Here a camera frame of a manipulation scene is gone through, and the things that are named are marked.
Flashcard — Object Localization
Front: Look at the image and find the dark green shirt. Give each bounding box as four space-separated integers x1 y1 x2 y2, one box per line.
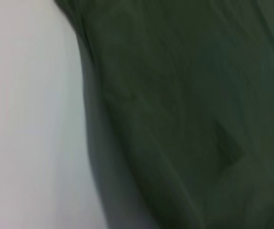
53 0 274 229

